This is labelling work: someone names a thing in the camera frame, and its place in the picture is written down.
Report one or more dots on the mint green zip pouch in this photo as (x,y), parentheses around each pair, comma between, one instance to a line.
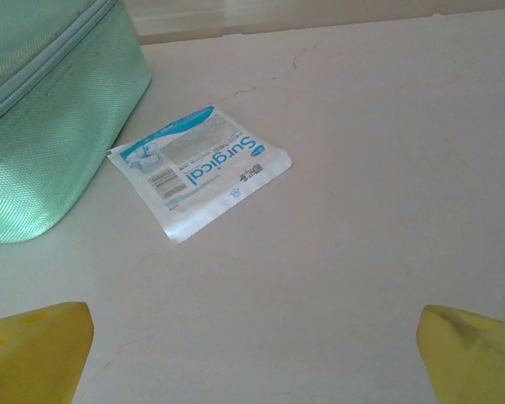
(46,126)

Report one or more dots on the white blue surgical packet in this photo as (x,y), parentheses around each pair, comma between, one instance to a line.
(202,172)

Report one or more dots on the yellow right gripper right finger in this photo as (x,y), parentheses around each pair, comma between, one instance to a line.
(480,366)

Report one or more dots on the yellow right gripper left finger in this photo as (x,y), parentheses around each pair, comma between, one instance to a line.
(33,357)

